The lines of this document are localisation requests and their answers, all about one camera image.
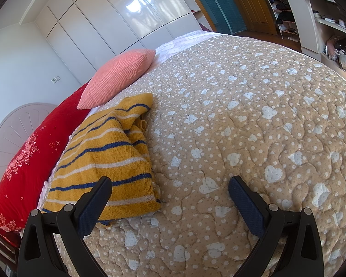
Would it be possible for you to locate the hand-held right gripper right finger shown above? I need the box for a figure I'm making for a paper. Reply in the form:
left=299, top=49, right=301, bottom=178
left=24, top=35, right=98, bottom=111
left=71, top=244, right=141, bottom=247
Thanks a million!
left=228, top=175, right=325, bottom=277

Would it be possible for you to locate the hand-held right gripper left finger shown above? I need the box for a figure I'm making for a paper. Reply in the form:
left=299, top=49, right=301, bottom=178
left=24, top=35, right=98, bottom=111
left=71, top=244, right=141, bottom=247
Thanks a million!
left=17, top=176, right=113, bottom=277

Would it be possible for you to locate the yellow striped knit sweater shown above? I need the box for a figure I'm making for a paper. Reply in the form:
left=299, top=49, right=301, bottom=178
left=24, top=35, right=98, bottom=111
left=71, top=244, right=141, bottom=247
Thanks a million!
left=41, top=93, right=162, bottom=228

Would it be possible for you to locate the red embroidered pillow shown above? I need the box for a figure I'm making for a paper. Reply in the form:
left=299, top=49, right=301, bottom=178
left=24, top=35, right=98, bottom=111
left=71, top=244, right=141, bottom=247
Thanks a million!
left=0, top=82, right=90, bottom=249

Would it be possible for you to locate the beige heart print quilt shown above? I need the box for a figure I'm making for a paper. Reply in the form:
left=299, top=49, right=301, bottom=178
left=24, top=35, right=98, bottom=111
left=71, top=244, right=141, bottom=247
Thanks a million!
left=46, top=33, right=346, bottom=277

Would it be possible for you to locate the white round headboard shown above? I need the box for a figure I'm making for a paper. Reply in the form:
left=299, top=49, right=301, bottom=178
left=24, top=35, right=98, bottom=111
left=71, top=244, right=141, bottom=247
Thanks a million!
left=0, top=102, right=61, bottom=189

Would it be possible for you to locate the pink knit pillow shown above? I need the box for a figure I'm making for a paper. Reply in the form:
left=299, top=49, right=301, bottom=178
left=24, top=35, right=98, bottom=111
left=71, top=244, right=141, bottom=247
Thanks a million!
left=77, top=49, right=157, bottom=109

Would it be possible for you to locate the white bed sheet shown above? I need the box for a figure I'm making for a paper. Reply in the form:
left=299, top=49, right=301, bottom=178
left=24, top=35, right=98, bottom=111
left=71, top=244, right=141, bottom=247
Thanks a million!
left=153, top=30, right=228, bottom=64

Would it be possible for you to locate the black hair dryer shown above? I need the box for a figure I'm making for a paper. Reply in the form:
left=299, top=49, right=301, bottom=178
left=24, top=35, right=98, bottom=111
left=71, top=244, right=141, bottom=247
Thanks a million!
left=333, top=39, right=346, bottom=61

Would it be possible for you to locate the white shelf unit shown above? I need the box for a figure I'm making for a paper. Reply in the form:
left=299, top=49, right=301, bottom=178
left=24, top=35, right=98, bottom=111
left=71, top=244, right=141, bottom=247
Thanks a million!
left=283, top=0, right=346, bottom=84

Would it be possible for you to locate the white shoe rack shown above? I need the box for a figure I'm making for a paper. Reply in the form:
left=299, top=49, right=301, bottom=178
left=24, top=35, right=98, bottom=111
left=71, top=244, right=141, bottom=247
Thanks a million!
left=259, top=0, right=302, bottom=42

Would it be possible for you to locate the white glossy wardrobe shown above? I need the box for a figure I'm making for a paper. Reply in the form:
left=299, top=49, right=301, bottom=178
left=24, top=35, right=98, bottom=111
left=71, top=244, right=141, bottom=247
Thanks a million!
left=19, top=0, right=204, bottom=65

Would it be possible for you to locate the teal fabric closet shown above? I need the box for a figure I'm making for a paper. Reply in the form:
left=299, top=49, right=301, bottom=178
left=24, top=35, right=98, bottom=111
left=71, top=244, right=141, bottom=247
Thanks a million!
left=185, top=0, right=247, bottom=35

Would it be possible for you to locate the wooden door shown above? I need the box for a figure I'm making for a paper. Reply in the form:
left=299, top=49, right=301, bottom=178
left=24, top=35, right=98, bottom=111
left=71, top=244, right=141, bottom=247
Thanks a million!
left=222, top=0, right=277, bottom=35

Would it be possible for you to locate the dark wooden bed frame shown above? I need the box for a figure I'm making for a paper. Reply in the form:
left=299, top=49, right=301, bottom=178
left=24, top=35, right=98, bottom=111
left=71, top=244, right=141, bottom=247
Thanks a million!
left=0, top=223, right=19, bottom=269

